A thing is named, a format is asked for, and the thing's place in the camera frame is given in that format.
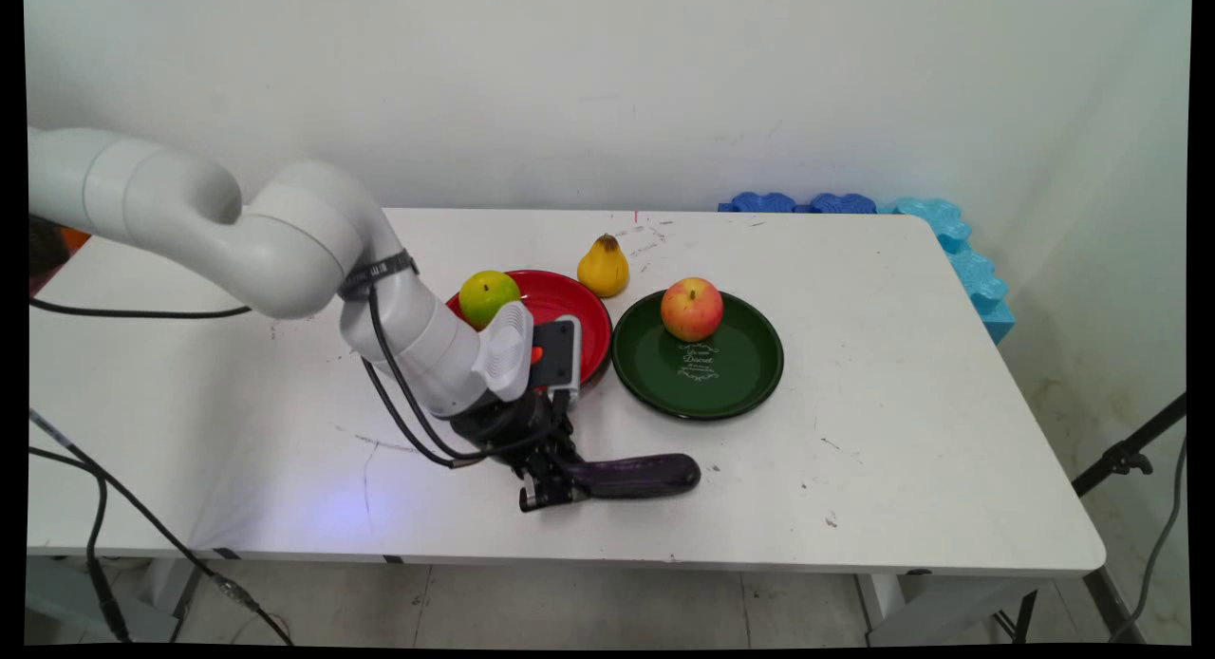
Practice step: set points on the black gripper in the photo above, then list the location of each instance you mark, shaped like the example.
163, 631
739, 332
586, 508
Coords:
517, 431

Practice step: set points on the purple eggplant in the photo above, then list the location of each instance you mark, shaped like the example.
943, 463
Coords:
641, 475

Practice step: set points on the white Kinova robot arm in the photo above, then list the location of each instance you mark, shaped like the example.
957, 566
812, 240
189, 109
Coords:
285, 241

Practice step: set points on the red plate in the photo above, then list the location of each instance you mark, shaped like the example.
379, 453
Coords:
570, 303

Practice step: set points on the dark green plate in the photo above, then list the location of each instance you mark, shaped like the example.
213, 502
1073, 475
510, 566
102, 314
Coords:
702, 374

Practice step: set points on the green apple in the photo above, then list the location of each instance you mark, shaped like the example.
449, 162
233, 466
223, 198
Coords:
486, 293

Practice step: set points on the yellow pear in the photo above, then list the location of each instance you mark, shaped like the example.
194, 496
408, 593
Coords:
604, 270

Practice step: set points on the red apple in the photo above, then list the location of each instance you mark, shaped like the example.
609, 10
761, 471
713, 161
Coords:
692, 309

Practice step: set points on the dark blue foam mat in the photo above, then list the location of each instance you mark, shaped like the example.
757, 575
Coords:
842, 203
762, 202

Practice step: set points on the light blue foam mat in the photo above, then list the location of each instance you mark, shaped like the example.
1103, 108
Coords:
973, 270

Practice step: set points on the orange object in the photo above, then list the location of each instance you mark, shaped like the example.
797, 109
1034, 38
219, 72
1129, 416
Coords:
76, 237

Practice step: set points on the dark brown object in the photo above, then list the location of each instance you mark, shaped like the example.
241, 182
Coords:
46, 251

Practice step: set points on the black metal table leg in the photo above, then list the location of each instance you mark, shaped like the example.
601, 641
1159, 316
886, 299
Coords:
1106, 602

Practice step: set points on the black tripod stand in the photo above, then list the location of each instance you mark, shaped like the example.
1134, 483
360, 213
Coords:
1125, 458

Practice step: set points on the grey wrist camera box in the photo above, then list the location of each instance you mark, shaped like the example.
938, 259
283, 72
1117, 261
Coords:
558, 353

